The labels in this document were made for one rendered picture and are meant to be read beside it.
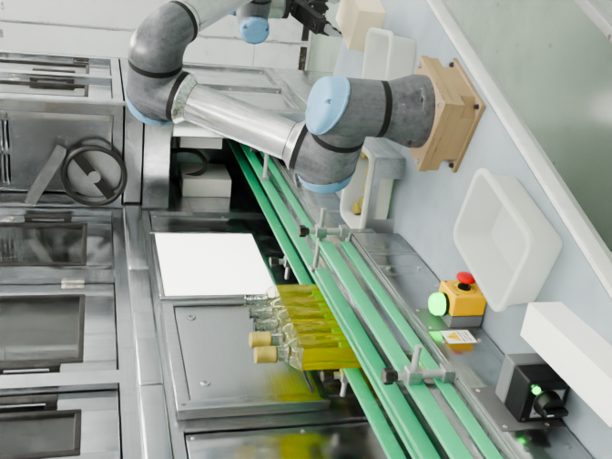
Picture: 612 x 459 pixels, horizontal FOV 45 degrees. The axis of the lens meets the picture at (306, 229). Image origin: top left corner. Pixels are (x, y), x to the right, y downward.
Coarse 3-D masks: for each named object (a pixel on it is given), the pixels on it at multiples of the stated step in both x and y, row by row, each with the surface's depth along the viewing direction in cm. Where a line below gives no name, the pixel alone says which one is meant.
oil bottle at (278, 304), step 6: (276, 300) 171; (282, 300) 171; (288, 300) 171; (294, 300) 172; (300, 300) 172; (306, 300) 172; (312, 300) 173; (318, 300) 173; (324, 300) 174; (270, 306) 170; (276, 306) 169; (282, 306) 168; (288, 306) 169; (294, 306) 169; (300, 306) 169; (306, 306) 170; (312, 306) 170; (318, 306) 170; (324, 306) 171; (270, 312) 169; (276, 312) 168; (270, 318) 170
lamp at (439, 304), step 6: (432, 294) 144; (438, 294) 142; (444, 294) 142; (432, 300) 142; (438, 300) 141; (444, 300) 142; (432, 306) 142; (438, 306) 141; (444, 306) 141; (432, 312) 143; (438, 312) 142; (444, 312) 142
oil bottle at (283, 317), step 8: (280, 312) 165; (288, 312) 165; (296, 312) 166; (304, 312) 166; (312, 312) 167; (320, 312) 167; (328, 312) 168; (280, 320) 163; (288, 320) 163; (296, 320) 163; (304, 320) 164; (312, 320) 164; (320, 320) 165; (328, 320) 165; (280, 328) 163
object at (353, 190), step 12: (360, 156) 194; (372, 156) 181; (360, 168) 196; (372, 168) 179; (360, 180) 197; (348, 192) 198; (360, 192) 199; (348, 204) 200; (348, 216) 197; (360, 216) 197; (360, 228) 185
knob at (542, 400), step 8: (544, 392) 115; (552, 392) 115; (536, 400) 115; (544, 400) 114; (552, 400) 114; (560, 400) 114; (536, 408) 115; (544, 408) 114; (552, 408) 114; (560, 408) 114; (544, 416) 113; (552, 416) 113; (560, 416) 114
